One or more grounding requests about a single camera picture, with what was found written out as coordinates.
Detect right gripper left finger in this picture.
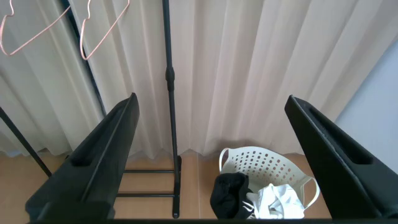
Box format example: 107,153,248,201
25,92,140,220

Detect white laundry basket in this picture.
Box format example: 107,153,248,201
218,146,321,219

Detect pink clothes hanger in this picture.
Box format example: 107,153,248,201
79,0,131,61
0,0,72,57

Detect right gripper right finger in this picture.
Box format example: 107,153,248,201
284,95,398,219

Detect white garment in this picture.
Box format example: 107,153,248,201
246,183,306,220

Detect black shorts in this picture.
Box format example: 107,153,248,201
210,172,256,220

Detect black clothes rack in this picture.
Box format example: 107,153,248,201
0,0,183,219

